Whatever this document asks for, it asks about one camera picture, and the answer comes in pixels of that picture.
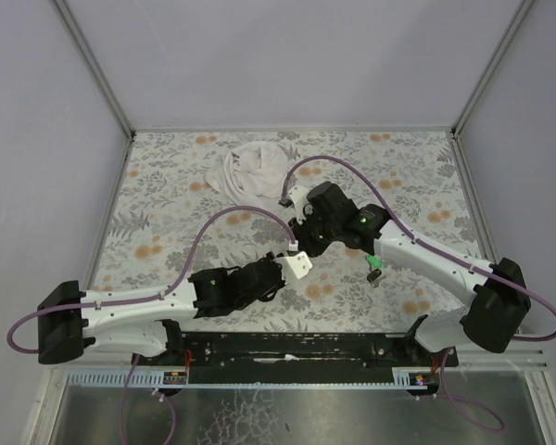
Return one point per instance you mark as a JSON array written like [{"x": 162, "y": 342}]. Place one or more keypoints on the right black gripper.
[{"x": 309, "y": 234}]

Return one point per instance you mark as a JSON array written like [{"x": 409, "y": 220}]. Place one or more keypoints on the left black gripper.
[{"x": 269, "y": 279}]

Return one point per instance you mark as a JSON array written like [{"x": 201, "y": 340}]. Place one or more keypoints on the black tagged key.
[{"x": 375, "y": 277}]

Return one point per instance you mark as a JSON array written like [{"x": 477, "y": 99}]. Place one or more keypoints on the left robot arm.
[{"x": 147, "y": 321}]

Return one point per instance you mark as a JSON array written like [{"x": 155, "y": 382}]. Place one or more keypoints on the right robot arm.
[{"x": 493, "y": 302}]

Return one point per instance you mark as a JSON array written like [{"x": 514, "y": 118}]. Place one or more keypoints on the green tagged key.
[{"x": 374, "y": 263}]

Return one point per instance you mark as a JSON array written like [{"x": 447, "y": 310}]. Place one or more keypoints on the crumpled white cloth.
[{"x": 251, "y": 175}]

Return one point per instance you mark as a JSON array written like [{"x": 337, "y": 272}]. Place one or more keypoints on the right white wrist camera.
[{"x": 297, "y": 198}]

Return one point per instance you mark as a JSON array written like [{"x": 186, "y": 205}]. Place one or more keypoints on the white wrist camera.
[
  {"x": 297, "y": 198},
  {"x": 294, "y": 267}
]

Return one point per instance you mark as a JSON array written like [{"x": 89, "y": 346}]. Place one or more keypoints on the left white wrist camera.
[{"x": 294, "y": 267}]

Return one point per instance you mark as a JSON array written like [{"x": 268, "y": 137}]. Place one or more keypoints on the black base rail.
[{"x": 292, "y": 359}]

